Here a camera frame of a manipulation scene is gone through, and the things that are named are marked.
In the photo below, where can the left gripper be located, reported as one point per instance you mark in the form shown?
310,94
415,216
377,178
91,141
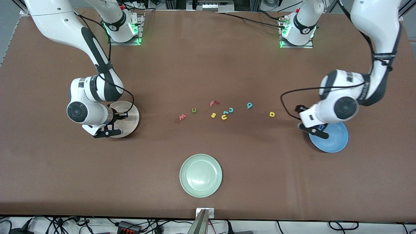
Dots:
299,109

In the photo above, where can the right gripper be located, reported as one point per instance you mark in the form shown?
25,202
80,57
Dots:
117,116

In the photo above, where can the red foam letter W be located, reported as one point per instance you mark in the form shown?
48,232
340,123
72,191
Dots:
182,117

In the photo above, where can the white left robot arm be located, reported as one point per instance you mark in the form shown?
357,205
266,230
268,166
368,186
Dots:
373,19

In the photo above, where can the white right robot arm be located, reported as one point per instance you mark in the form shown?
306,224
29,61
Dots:
55,22

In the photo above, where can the beige brown round plate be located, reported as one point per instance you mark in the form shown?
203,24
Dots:
130,125

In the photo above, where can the blue round plate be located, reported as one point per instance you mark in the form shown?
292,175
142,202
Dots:
334,139

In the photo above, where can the yellow foam letter U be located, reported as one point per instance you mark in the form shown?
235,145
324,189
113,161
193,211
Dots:
224,119

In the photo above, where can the brown table cover sheet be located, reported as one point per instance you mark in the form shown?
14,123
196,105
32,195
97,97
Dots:
65,178

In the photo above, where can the red foam letter F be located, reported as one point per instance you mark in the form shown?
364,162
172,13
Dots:
213,103

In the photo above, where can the pale green round plate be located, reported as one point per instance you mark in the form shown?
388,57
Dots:
201,175

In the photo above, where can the black orange power strip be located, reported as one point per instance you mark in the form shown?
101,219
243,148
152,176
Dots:
128,227

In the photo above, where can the black power plug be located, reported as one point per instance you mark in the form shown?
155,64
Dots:
229,229

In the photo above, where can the black adapter box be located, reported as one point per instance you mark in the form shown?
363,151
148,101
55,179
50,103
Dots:
21,231

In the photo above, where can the aluminium frame profile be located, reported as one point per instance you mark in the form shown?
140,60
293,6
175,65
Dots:
19,4
331,6

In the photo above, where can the metal pole mounting bracket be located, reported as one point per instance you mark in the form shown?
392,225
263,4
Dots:
211,213

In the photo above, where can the metal camera pole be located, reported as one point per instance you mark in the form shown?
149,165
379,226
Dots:
199,224

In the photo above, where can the aluminium frame with silver device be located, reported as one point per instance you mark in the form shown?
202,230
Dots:
214,6

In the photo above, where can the metal table corner bracket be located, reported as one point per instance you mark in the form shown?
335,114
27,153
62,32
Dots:
22,13

